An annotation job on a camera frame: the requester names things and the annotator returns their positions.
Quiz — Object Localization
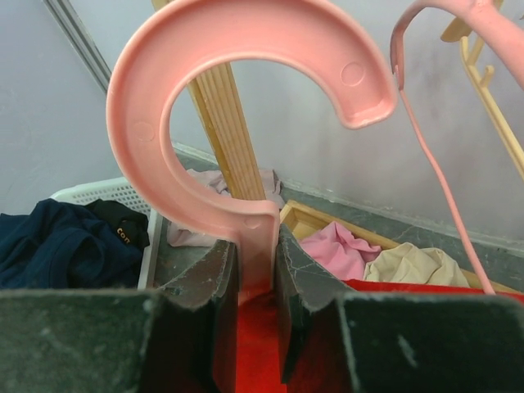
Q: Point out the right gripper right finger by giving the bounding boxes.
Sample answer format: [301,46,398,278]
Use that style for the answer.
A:
[276,226,523,392]

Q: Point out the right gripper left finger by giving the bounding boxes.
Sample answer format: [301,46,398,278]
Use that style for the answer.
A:
[1,241,238,392]

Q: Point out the red t shirt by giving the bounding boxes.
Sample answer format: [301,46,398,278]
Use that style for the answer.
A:
[236,280,523,392]

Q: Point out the black t shirt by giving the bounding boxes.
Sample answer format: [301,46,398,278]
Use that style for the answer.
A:
[84,199,150,251]

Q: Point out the navy blue t shirt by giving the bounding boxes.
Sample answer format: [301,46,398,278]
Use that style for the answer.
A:
[1,199,143,289]

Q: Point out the cream hanger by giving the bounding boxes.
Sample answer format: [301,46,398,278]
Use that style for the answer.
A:
[440,0,524,183]

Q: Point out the light pink hanger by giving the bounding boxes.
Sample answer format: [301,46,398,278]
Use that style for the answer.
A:
[399,8,523,291]

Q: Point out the beige cloth in rack base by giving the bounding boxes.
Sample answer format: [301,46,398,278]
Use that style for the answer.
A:
[364,242,469,287]

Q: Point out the pink cloth in rack base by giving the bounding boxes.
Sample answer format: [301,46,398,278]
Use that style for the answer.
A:
[299,221,382,281]

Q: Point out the pink cloth on floor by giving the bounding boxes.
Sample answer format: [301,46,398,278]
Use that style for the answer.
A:
[166,169,285,248]

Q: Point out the white plastic basket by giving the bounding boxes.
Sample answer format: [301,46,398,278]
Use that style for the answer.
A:
[51,177,163,290]

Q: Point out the wooden clothes rack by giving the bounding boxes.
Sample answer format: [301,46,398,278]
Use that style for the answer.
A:
[151,0,523,294]

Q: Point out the corner aluminium profile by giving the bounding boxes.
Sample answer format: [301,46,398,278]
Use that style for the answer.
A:
[43,0,111,93]

